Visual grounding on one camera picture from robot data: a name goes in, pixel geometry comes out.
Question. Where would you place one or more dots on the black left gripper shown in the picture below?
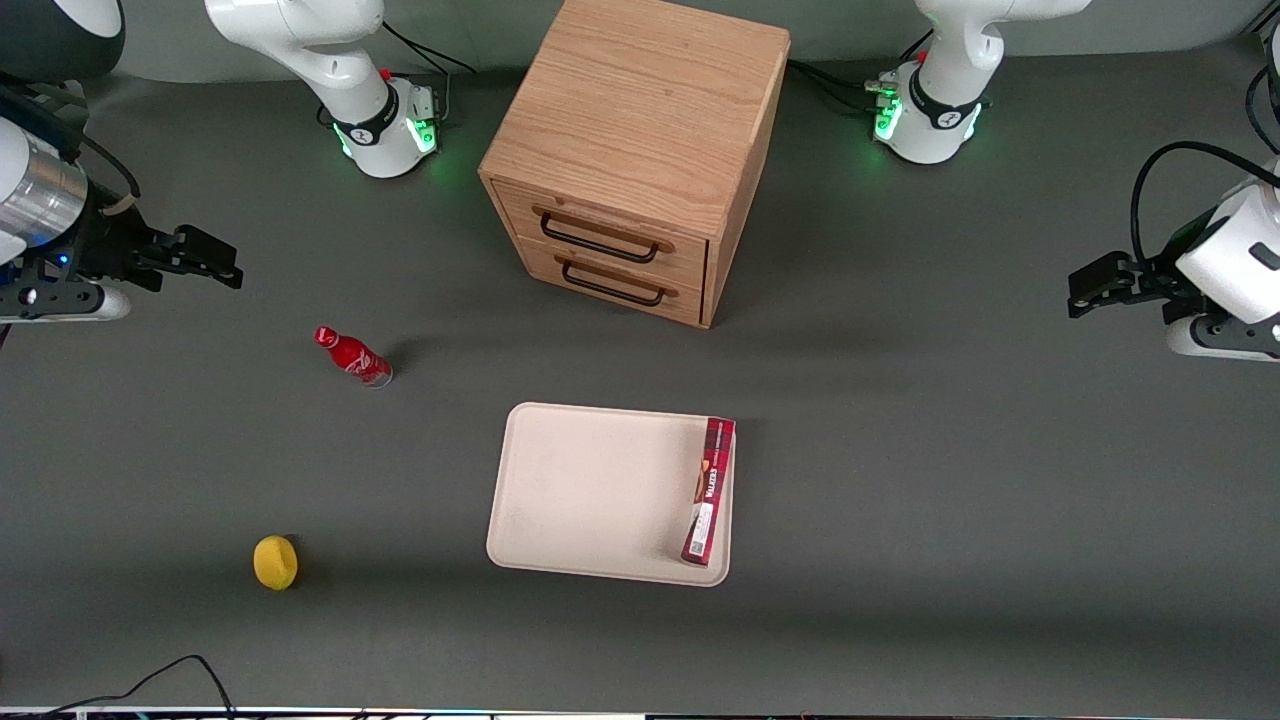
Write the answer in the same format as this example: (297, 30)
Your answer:
(1157, 275)

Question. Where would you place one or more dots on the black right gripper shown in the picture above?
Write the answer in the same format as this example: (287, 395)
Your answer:
(103, 243)

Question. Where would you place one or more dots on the red coke bottle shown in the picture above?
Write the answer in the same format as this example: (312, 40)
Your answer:
(355, 357)

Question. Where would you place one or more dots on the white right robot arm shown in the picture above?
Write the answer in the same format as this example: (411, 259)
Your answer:
(340, 60)

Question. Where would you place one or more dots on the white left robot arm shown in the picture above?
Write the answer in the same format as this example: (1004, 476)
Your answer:
(945, 110)

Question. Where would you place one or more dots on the beige rectangular tray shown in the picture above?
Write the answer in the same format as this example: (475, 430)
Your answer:
(590, 490)

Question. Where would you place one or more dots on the yellow lemon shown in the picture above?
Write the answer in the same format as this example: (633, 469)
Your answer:
(275, 563)

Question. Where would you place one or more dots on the red cookie box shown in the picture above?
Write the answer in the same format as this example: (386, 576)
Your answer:
(708, 490)

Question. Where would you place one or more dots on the wooden drawer cabinet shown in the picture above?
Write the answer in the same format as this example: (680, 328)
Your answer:
(640, 110)

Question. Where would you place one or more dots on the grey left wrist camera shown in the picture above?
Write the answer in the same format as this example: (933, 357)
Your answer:
(1220, 342)

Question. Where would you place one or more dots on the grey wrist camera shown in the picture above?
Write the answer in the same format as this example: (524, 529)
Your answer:
(70, 303)
(1220, 342)

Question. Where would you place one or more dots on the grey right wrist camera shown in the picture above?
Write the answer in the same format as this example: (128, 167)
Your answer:
(70, 303)

